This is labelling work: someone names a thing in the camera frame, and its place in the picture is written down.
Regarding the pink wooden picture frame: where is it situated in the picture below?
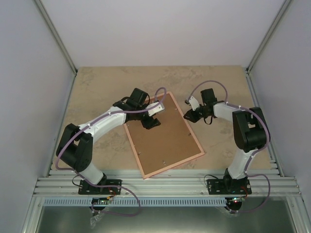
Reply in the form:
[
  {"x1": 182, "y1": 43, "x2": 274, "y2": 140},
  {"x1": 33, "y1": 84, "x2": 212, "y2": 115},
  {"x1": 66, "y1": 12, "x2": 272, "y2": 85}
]
[{"x1": 123, "y1": 91, "x2": 205, "y2": 181}]

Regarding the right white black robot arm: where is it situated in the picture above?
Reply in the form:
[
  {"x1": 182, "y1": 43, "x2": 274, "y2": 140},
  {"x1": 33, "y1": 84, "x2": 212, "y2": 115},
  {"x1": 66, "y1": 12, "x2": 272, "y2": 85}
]
[{"x1": 184, "y1": 88, "x2": 270, "y2": 195}]

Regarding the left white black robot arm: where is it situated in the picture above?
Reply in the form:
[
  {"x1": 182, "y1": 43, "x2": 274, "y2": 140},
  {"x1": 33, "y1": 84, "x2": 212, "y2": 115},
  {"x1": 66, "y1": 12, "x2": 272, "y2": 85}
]
[{"x1": 55, "y1": 88, "x2": 165, "y2": 194}]

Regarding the left controller circuit board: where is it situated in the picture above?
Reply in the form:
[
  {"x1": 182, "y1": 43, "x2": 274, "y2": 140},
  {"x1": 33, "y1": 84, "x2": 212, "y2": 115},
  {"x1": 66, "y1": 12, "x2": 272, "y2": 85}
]
[{"x1": 91, "y1": 196, "x2": 113, "y2": 205}]

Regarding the controller circuit board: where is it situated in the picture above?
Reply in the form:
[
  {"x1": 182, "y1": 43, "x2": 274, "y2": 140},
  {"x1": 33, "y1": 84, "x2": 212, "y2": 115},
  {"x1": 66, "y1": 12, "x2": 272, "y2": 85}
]
[
  {"x1": 227, "y1": 196, "x2": 246, "y2": 203},
  {"x1": 91, "y1": 196, "x2": 113, "y2": 205}
]

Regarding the right controller circuit board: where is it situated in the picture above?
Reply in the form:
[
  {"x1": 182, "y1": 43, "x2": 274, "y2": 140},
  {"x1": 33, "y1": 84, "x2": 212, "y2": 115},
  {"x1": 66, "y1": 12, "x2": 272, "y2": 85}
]
[{"x1": 227, "y1": 196, "x2": 246, "y2": 203}]

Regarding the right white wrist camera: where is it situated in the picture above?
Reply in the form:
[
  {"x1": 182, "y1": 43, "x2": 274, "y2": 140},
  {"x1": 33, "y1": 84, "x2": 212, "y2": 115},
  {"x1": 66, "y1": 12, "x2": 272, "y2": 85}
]
[{"x1": 185, "y1": 96, "x2": 200, "y2": 111}]

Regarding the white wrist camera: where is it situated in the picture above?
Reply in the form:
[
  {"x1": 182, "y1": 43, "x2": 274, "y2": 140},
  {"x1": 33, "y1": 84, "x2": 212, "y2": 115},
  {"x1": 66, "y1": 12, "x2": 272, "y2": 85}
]
[
  {"x1": 185, "y1": 96, "x2": 200, "y2": 111},
  {"x1": 147, "y1": 102, "x2": 165, "y2": 117}
]

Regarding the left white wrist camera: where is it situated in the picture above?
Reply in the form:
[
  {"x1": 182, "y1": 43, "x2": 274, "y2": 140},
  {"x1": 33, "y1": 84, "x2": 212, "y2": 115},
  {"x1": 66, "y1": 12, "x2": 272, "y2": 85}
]
[{"x1": 147, "y1": 102, "x2": 165, "y2": 117}]

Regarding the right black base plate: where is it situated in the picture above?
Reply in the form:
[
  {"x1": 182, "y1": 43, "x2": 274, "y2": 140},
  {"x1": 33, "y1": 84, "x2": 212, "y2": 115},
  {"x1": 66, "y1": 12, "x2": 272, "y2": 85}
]
[{"x1": 206, "y1": 179, "x2": 252, "y2": 195}]

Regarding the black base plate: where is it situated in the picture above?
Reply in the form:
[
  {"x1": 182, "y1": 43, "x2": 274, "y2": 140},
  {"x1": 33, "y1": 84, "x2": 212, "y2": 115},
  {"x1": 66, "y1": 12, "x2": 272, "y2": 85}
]
[
  {"x1": 78, "y1": 179, "x2": 122, "y2": 196},
  {"x1": 206, "y1": 179, "x2": 252, "y2": 195}
]

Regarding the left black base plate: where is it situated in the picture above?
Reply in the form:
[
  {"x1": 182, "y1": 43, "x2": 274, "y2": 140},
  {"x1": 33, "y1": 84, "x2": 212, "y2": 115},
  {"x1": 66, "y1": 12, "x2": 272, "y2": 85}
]
[{"x1": 78, "y1": 179, "x2": 122, "y2": 196}]

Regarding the aluminium mounting rail bed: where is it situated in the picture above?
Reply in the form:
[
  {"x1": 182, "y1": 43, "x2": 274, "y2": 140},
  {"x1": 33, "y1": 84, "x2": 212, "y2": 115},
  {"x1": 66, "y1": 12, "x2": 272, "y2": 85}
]
[{"x1": 33, "y1": 155, "x2": 302, "y2": 199}]

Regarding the slotted blue cable duct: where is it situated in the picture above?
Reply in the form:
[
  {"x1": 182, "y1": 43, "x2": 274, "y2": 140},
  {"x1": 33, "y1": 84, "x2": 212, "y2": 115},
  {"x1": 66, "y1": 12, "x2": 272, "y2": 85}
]
[{"x1": 44, "y1": 197, "x2": 226, "y2": 207}]

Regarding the left aluminium corner post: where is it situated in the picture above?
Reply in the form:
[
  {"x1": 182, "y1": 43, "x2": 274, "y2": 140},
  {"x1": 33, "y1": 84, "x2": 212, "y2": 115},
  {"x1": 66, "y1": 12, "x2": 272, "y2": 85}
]
[{"x1": 33, "y1": 0, "x2": 78, "y2": 75}]

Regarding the aluminium corner post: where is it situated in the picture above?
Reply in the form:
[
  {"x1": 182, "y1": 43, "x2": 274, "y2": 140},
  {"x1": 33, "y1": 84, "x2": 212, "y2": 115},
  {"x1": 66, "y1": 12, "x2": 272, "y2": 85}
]
[
  {"x1": 245, "y1": 0, "x2": 294, "y2": 73},
  {"x1": 33, "y1": 0, "x2": 78, "y2": 75}
]

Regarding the right aluminium corner post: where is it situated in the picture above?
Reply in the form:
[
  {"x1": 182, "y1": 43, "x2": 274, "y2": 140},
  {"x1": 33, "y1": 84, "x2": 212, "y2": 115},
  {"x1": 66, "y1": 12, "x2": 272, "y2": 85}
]
[{"x1": 245, "y1": 0, "x2": 294, "y2": 73}]

